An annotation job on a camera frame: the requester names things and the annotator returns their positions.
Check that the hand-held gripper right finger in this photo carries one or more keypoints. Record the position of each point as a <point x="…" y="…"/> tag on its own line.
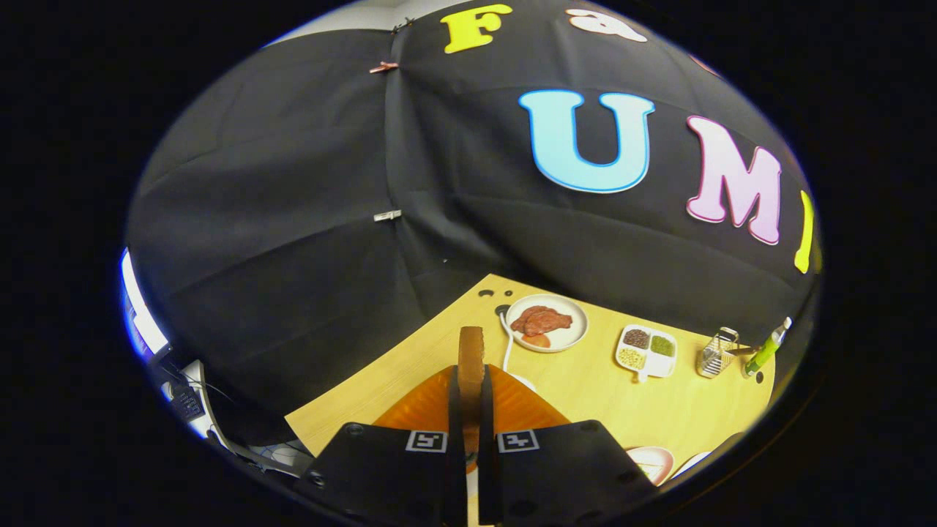
<point x="484" y="410"/>

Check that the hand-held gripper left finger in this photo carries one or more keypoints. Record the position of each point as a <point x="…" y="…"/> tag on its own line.
<point x="456" y="410"/>

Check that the toasted bread slice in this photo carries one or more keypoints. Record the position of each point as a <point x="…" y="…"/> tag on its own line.
<point x="471" y="359"/>

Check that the orange food piece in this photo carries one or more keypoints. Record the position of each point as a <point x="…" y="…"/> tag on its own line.
<point x="536" y="340"/>

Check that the brown meat steak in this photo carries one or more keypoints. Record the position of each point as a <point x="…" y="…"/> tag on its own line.
<point x="542" y="320"/>

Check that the beige round plate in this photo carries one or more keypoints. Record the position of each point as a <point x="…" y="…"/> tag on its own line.
<point x="575" y="333"/>

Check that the white divided bean dish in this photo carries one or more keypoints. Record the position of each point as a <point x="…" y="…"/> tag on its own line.
<point x="655" y="364"/>

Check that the pink round plate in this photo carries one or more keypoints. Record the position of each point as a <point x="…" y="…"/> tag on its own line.
<point x="665" y="468"/>

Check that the white cloth clip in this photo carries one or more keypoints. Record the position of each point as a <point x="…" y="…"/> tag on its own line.
<point x="387" y="215"/>

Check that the white square plate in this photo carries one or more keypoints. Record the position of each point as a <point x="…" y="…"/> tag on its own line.
<point x="692" y="462"/>

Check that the black backdrop cloth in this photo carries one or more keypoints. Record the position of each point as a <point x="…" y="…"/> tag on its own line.
<point x="293" y="256"/>

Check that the green drink bottle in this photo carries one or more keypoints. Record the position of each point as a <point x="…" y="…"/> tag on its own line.
<point x="765" y="351"/>

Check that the lit monitor screen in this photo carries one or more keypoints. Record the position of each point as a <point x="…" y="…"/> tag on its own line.
<point x="143" y="315"/>

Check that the red cloth clip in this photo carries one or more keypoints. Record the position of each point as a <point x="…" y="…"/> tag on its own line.
<point x="383" y="67"/>

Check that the black cloth clip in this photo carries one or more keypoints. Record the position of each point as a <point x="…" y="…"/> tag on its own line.
<point x="403" y="24"/>

